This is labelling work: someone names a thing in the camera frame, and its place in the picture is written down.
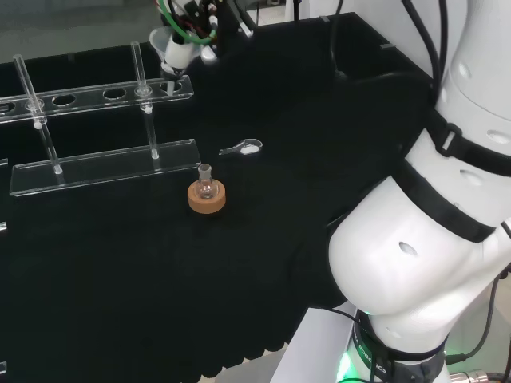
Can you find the glass round-bottom flask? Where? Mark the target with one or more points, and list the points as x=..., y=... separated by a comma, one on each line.
x=206, y=189

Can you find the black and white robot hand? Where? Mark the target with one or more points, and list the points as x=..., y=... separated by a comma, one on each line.
x=178, y=54

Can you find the black cloth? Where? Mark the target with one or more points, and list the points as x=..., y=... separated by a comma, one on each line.
x=199, y=279

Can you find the clear funnel stand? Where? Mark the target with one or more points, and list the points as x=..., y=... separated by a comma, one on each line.
x=108, y=167

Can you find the glass weighing funnel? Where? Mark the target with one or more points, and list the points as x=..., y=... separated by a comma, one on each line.
x=247, y=148

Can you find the black tripod pole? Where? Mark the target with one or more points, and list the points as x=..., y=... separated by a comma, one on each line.
x=296, y=9

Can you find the clear plastic funnel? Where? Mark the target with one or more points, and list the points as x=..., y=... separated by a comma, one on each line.
x=157, y=40

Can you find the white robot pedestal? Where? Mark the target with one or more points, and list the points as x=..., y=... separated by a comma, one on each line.
x=311, y=351

